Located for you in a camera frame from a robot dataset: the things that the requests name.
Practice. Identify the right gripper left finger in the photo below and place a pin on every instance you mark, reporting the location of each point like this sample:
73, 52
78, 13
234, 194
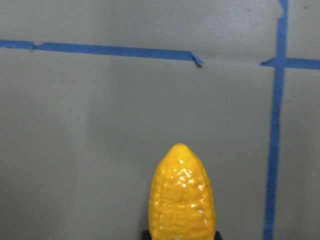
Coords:
145, 235

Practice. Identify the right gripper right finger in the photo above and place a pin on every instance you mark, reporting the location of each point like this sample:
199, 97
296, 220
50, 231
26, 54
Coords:
218, 236

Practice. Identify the yellow toy corn cob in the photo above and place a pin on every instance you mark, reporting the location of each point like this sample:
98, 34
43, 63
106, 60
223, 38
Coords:
181, 203

